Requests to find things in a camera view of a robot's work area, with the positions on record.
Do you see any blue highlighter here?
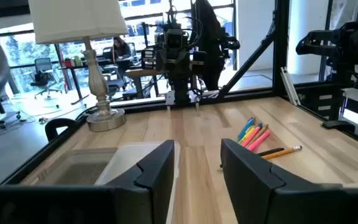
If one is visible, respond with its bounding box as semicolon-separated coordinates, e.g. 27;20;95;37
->
237;117;257;139

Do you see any black draped stand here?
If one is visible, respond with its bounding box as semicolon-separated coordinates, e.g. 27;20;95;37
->
190;0;227;91

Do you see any clear plastic supply box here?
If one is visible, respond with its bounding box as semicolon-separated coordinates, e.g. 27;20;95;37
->
20;140;181;187

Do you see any black aluminium table frame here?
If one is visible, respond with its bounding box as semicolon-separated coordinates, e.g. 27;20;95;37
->
0;0;358;187

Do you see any black background desk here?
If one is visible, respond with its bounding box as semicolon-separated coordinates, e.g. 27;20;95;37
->
57;57;117;105

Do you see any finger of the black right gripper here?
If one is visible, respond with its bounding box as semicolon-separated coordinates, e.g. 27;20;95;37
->
181;79;192;105
172;79;182;105

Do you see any orange pencil with eraser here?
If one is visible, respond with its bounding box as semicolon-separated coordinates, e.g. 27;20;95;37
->
261;145;303;161

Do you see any black office chair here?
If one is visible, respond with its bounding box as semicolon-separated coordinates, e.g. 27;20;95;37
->
29;57;63;100

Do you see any white shade silver table lamp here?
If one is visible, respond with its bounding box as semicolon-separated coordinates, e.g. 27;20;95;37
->
28;0;129;133

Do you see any yellow highlighter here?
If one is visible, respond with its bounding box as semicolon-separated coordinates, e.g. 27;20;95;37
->
239;126;255;144

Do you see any slim black pen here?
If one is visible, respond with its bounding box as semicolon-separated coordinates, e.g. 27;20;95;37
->
256;147;285;157

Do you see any white metal bar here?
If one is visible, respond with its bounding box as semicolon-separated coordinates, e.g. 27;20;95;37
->
280;66;301;106

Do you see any wooden desk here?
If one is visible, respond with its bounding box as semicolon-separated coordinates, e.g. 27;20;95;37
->
124;68;167;99

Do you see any black curved handle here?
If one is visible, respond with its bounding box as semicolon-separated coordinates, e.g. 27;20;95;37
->
44;118;81;142

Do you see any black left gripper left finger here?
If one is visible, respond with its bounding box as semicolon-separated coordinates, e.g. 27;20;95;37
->
103;139;175;224

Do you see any person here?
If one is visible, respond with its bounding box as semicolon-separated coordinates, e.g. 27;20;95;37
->
112;36;133;91

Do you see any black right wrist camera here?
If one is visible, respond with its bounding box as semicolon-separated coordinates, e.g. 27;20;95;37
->
165;28;185;50

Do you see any black cabinet with labels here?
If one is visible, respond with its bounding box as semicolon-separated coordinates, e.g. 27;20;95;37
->
295;82;346;122

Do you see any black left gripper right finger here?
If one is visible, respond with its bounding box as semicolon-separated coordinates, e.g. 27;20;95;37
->
221;138;344;224

